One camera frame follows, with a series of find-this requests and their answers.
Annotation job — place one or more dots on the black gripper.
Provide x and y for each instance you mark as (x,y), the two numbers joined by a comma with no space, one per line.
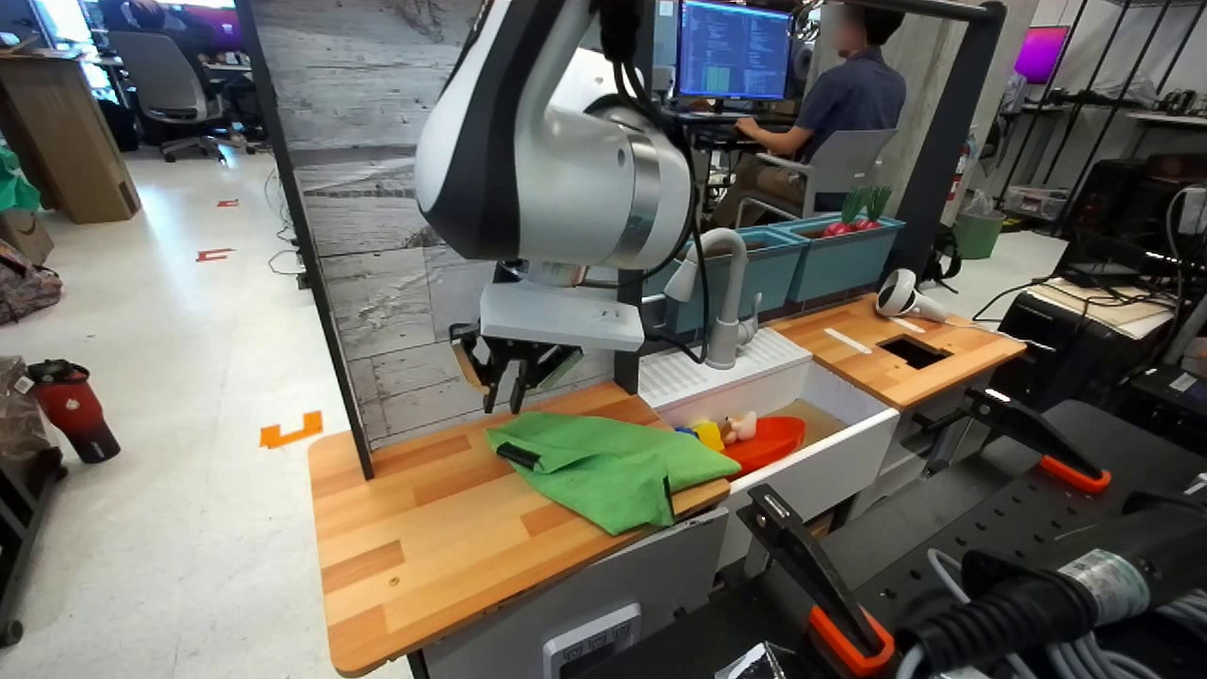
(529,359)

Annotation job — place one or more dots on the green cloth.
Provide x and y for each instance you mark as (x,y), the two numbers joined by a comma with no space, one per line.
(618,476)

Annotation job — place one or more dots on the white and black Franka arm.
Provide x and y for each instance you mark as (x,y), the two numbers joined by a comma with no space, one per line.
(568,175)

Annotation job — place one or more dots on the yellow toy piece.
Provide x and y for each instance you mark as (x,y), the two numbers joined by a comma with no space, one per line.
(712,437)

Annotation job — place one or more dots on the grey wood print backdrop panel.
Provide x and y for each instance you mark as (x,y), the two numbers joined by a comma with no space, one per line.
(354,190)

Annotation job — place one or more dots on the grey faucet pipe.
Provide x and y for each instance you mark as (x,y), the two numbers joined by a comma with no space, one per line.
(725,302)

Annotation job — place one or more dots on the pale toy food piece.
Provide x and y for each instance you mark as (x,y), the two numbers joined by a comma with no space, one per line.
(740,423)

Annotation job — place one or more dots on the red bowl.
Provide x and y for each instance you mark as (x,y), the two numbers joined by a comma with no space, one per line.
(774,442)

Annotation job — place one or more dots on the white sink basin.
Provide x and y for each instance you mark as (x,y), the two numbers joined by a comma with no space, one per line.
(831,457)

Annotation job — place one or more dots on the white stick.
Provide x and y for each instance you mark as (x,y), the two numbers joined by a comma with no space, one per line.
(849,342)

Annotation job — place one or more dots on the black clamp with orange grip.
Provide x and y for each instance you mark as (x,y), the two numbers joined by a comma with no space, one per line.
(1043,447)
(804,569)

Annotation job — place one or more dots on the aluminium extrusion bar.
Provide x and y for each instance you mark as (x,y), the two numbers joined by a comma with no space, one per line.
(754,666)

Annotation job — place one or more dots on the computer monitor with blue screen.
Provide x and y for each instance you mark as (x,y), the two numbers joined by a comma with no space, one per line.
(735,49)

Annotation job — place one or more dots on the grey office chair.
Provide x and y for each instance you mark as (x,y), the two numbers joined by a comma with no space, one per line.
(849,171)

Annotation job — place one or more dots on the white round controller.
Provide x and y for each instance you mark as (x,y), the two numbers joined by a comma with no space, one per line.
(897,292)

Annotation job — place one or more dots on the dark office chair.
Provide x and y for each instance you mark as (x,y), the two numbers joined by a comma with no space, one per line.
(163,90)

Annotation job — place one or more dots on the seated person in dark shirt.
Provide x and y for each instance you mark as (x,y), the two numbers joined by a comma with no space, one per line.
(853,98)

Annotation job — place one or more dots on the wooden board with rectangular hole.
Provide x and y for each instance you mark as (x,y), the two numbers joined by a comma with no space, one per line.
(958,342)

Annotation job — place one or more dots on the wooden cabinet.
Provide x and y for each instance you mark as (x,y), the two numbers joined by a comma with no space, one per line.
(71,136)

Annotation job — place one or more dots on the green translucent container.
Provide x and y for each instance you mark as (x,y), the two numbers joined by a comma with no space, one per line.
(978,232)

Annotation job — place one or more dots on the black pegboard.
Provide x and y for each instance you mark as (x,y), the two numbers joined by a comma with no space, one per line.
(981,516)

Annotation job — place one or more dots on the purple lit monitor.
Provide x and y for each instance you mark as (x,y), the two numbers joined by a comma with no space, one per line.
(1039,57)

